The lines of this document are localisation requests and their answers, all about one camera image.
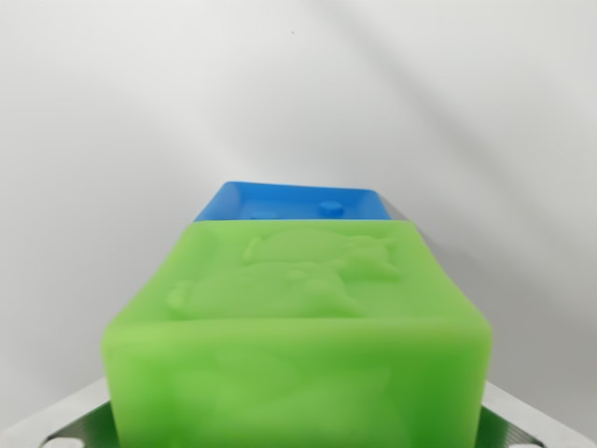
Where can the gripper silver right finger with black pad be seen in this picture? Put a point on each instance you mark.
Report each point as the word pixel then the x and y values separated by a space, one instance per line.
pixel 527 424

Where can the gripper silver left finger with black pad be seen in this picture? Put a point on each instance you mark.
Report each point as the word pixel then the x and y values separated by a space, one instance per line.
pixel 70 420

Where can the green soft cube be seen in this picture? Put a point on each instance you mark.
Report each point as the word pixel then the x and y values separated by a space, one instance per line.
pixel 298 336

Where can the blue soft cube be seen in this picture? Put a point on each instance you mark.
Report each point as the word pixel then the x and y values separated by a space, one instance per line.
pixel 289 203

